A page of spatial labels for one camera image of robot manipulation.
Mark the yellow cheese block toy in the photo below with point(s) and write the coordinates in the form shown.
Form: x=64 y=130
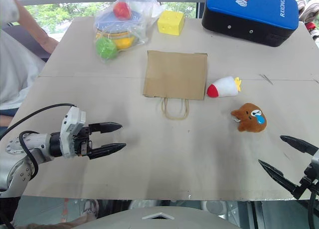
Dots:
x=170 y=23

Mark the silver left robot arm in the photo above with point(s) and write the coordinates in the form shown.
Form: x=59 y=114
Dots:
x=15 y=169

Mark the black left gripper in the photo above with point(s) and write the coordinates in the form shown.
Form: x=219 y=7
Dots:
x=83 y=143

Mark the clear plastic bag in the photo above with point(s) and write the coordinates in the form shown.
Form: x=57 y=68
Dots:
x=147 y=9

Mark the person's bare forearm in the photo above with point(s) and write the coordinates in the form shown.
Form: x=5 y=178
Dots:
x=40 y=32

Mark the person in white shirt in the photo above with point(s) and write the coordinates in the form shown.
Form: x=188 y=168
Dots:
x=12 y=71

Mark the red apple toy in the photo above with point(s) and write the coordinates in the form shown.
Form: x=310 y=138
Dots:
x=122 y=10

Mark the blue toy plate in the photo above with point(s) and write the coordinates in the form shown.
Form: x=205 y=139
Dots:
x=135 y=18

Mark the green round fruit toy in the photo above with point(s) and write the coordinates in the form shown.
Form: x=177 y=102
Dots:
x=106 y=48

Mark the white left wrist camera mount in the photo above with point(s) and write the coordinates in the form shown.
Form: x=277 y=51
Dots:
x=71 y=124

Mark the brown crying bear plush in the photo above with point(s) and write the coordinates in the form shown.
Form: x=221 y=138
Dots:
x=250 y=119

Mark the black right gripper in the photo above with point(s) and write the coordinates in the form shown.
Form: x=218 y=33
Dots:
x=310 y=179

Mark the pair of pale shoes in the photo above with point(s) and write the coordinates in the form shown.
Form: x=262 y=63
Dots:
x=309 y=9

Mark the dark chair seat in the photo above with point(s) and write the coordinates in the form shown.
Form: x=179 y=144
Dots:
x=27 y=42

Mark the white red rocket plush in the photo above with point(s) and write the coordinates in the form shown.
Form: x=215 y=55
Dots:
x=225 y=88

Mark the white sneaker under table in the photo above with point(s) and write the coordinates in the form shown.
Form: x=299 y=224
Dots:
x=91 y=209

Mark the blue and black case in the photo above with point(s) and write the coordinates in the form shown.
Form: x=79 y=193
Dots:
x=251 y=8

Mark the yellow toy bowl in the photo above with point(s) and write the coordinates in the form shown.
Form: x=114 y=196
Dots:
x=124 y=42

